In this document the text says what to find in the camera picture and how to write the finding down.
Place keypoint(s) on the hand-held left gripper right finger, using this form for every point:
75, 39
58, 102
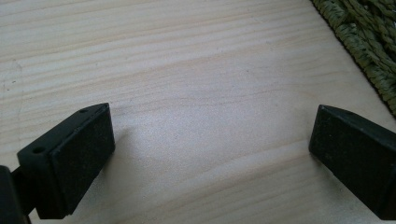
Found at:
358, 155

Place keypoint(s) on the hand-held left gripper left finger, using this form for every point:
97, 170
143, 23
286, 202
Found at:
74, 161

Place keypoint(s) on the green woven mat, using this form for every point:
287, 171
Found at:
367, 37

